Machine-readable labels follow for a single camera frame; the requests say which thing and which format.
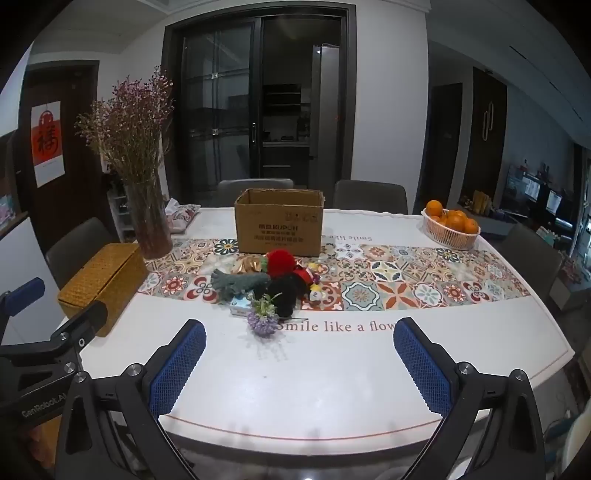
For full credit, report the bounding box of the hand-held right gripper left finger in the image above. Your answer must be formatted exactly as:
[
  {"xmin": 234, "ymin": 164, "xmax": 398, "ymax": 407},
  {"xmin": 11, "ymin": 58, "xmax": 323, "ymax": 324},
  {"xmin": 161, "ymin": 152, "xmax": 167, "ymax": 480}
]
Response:
[{"xmin": 55, "ymin": 318, "xmax": 208, "ymax": 480}]

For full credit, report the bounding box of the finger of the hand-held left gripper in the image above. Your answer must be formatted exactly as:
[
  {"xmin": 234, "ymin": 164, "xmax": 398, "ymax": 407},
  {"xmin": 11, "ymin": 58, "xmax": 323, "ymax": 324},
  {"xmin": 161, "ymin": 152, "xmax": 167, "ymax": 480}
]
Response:
[
  {"xmin": 54, "ymin": 300, "xmax": 109, "ymax": 366},
  {"xmin": 0, "ymin": 277, "xmax": 47, "ymax": 326}
]

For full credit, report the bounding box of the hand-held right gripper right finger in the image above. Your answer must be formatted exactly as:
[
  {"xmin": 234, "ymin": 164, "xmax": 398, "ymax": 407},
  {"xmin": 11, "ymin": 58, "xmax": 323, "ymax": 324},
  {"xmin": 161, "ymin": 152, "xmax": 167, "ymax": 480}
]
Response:
[{"xmin": 392, "ymin": 318, "xmax": 548, "ymax": 480}]

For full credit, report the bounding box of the gold biscuit packet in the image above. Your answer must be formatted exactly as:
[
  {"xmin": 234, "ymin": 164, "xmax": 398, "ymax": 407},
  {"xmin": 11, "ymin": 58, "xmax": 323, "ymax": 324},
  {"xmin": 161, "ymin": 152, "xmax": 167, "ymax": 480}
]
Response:
[{"xmin": 233, "ymin": 257, "xmax": 264, "ymax": 278}]

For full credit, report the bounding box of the red and green fuzzy plush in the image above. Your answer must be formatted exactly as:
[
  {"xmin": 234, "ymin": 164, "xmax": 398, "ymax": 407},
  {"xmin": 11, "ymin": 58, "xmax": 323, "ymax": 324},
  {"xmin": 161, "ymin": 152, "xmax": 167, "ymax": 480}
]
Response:
[{"xmin": 259, "ymin": 249, "xmax": 298, "ymax": 278}]

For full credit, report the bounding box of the brown cardboard box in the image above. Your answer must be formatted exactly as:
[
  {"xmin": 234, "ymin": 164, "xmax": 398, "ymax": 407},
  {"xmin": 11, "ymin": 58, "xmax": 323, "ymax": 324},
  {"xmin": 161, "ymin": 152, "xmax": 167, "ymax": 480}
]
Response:
[{"xmin": 234, "ymin": 188, "xmax": 325, "ymax": 257}]

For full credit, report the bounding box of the woven straw storage box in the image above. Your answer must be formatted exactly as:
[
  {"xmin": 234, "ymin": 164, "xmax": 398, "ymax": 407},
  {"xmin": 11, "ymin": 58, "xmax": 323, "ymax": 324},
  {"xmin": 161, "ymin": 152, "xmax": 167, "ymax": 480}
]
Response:
[{"xmin": 57, "ymin": 243, "xmax": 149, "ymax": 337}]

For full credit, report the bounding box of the grey dining chair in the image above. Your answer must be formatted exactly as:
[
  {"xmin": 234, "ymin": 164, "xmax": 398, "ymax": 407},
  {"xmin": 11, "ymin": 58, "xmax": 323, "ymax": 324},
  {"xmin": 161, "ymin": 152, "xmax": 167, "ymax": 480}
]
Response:
[
  {"xmin": 217, "ymin": 178, "xmax": 295, "ymax": 208},
  {"xmin": 496, "ymin": 223, "xmax": 564, "ymax": 303},
  {"xmin": 333, "ymin": 180, "xmax": 409, "ymax": 215},
  {"xmin": 45, "ymin": 217, "xmax": 114, "ymax": 289}
]

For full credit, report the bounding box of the patterned tile table runner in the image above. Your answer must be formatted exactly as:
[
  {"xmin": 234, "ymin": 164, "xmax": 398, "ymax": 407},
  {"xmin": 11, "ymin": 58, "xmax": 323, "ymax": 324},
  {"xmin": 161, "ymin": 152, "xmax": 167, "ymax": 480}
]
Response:
[{"xmin": 136, "ymin": 235, "xmax": 532, "ymax": 312}]

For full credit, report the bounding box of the purple artificial flower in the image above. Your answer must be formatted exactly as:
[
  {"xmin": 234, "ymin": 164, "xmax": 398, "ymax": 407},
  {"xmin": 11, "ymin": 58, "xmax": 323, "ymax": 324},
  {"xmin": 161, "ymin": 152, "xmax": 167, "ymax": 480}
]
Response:
[{"xmin": 247, "ymin": 295, "xmax": 280, "ymax": 337}]

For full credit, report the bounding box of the grey knitted glove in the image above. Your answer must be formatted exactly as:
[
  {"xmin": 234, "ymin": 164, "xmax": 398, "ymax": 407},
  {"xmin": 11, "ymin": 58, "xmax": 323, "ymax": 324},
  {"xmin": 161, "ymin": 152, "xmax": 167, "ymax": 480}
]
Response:
[{"xmin": 211, "ymin": 271, "xmax": 269, "ymax": 298}]

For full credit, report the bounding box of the white shoe rack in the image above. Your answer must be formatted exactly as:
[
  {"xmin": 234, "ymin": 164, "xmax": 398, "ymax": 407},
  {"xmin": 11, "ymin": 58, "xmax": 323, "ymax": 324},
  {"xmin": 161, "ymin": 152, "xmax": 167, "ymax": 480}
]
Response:
[{"xmin": 107, "ymin": 185, "xmax": 134, "ymax": 243}]

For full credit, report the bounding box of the glass vase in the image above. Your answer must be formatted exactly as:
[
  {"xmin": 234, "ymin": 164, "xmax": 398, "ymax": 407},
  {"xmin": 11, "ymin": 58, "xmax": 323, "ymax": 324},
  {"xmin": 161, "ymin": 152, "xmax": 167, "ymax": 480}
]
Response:
[{"xmin": 124, "ymin": 181, "xmax": 174, "ymax": 260}]

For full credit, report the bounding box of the dark wooden door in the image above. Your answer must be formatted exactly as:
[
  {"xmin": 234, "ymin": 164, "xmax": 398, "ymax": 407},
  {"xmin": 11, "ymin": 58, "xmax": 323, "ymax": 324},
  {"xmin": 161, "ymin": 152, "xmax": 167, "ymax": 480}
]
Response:
[{"xmin": 17, "ymin": 60, "xmax": 100, "ymax": 259}]

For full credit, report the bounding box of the black fuzzy plush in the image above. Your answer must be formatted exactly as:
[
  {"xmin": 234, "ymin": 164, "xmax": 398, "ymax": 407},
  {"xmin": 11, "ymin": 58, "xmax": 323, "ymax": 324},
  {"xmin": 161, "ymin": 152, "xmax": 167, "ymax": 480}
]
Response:
[{"xmin": 265, "ymin": 274, "xmax": 310, "ymax": 318}]

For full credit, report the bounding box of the white plastic fruit basket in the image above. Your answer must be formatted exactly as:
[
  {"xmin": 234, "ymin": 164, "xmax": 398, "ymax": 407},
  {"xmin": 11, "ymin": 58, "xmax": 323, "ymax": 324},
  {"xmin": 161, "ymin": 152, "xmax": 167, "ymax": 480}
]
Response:
[{"xmin": 421, "ymin": 209, "xmax": 482, "ymax": 251}]

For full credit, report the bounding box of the floral fabric pouch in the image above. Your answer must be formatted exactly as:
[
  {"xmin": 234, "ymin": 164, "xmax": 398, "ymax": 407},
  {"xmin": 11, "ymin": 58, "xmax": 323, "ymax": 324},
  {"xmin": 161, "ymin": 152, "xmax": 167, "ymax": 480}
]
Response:
[{"xmin": 164, "ymin": 198, "xmax": 201, "ymax": 232}]

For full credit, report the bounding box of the small colourful plush toy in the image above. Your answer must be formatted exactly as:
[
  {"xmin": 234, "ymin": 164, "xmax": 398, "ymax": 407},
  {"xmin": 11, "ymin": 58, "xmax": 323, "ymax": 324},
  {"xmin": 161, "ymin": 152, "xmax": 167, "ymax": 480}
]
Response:
[{"xmin": 295, "ymin": 263, "xmax": 324, "ymax": 303}]

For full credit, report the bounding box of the pile of oranges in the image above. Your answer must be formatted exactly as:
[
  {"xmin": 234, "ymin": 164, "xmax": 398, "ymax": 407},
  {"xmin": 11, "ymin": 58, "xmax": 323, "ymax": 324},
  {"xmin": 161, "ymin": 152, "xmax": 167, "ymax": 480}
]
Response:
[{"xmin": 425, "ymin": 199, "xmax": 480, "ymax": 235}]

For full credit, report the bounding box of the grey sideboard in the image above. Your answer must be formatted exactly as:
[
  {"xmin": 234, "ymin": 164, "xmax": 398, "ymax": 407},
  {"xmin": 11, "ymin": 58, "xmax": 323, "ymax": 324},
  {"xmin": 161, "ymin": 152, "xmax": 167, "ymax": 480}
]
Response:
[{"xmin": 457, "ymin": 198, "xmax": 518, "ymax": 236}]

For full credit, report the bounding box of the dried pink flower bunch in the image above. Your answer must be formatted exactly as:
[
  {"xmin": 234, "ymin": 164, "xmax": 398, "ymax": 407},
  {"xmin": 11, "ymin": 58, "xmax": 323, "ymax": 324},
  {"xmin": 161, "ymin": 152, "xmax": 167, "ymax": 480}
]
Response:
[{"xmin": 75, "ymin": 67, "xmax": 175, "ymax": 191}]

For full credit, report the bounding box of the dark framed sliding glass door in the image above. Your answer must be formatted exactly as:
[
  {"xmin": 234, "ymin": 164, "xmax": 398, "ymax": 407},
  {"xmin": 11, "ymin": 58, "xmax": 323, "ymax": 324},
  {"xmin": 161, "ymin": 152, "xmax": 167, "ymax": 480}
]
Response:
[{"xmin": 161, "ymin": 8, "xmax": 357, "ymax": 213}]

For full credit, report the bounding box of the grey refrigerator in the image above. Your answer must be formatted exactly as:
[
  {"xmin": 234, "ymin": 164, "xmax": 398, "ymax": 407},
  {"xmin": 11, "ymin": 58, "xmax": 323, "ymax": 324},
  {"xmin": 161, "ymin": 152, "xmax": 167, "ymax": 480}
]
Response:
[{"xmin": 308, "ymin": 44, "xmax": 342, "ymax": 188}]

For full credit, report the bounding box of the red and white wall calendar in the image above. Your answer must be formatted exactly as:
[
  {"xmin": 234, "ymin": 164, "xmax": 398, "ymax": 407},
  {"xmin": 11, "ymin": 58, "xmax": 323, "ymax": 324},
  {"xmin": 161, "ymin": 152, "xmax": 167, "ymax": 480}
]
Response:
[{"xmin": 30, "ymin": 102, "xmax": 63, "ymax": 188}]

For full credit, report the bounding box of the dark cabinet with gold handle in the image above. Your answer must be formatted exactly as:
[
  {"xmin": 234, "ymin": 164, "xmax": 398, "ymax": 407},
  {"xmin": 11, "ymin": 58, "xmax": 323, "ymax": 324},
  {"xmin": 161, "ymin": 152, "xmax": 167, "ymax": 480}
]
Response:
[{"xmin": 462, "ymin": 67, "xmax": 508, "ymax": 204}]

